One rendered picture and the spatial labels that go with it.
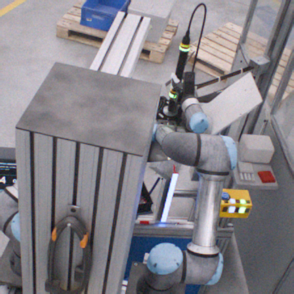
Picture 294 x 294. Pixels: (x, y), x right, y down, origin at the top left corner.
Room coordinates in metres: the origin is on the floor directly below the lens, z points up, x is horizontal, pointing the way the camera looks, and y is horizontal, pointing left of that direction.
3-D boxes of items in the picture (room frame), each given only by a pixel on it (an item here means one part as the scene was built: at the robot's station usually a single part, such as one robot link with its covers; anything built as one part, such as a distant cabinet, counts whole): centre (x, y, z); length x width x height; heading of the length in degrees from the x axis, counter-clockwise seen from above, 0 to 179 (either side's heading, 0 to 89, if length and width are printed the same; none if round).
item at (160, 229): (1.50, -0.05, 0.82); 0.90 x 0.04 x 0.08; 101
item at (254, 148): (2.17, -0.61, 0.92); 0.17 x 0.16 x 0.11; 101
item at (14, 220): (1.06, 0.36, 1.20); 0.13 x 0.12 x 0.14; 56
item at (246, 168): (1.99, -0.56, 0.87); 0.15 x 0.09 x 0.02; 7
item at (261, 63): (2.33, -0.51, 1.35); 0.10 x 0.07 x 0.09; 136
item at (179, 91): (1.76, -0.12, 1.44); 0.12 x 0.08 x 0.09; 21
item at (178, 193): (2.05, -0.27, 0.56); 0.19 x 0.04 x 0.04; 101
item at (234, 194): (1.58, -0.43, 1.02); 0.16 x 0.10 x 0.11; 101
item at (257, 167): (2.09, -0.59, 0.85); 0.36 x 0.24 x 0.03; 11
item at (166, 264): (1.03, -0.14, 1.20); 0.13 x 0.12 x 0.14; 99
